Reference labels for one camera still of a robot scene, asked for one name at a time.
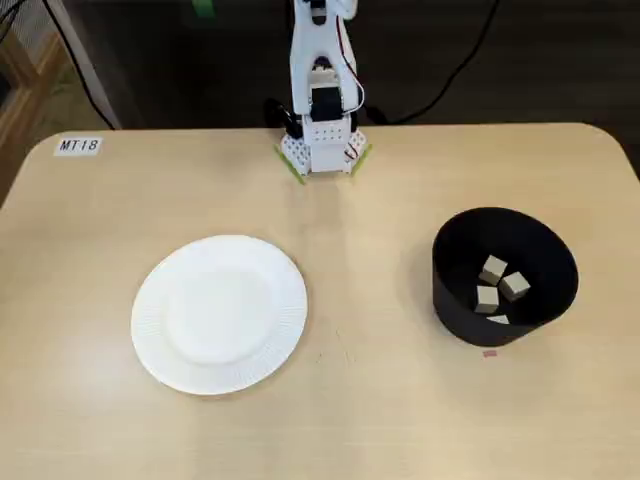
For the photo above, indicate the wooden shelf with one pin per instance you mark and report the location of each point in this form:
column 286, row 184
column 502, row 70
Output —
column 30, row 85

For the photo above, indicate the black pot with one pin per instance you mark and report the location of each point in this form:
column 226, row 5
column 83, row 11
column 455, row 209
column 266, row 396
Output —
column 500, row 335

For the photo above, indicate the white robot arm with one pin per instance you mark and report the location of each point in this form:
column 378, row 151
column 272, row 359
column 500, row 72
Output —
column 305, row 60

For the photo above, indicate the white cube block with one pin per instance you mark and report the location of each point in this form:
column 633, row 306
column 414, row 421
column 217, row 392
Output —
column 497, row 320
column 493, row 270
column 486, row 300
column 515, row 286

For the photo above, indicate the white paper plate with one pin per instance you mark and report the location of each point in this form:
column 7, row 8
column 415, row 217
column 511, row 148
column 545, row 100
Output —
column 215, row 315

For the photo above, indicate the small pink sticker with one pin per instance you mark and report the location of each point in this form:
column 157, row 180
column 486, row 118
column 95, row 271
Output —
column 490, row 354

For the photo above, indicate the grey mesh panel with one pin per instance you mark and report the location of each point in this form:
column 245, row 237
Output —
column 30, row 20

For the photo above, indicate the white MT18 label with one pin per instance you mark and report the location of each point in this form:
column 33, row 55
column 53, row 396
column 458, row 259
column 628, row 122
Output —
column 78, row 146

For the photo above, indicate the black clamp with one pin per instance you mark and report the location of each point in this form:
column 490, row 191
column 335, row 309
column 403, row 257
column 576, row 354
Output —
column 355, row 122
column 280, row 117

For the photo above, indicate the green tape strip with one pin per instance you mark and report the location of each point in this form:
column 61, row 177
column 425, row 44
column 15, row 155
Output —
column 362, row 159
column 290, row 165

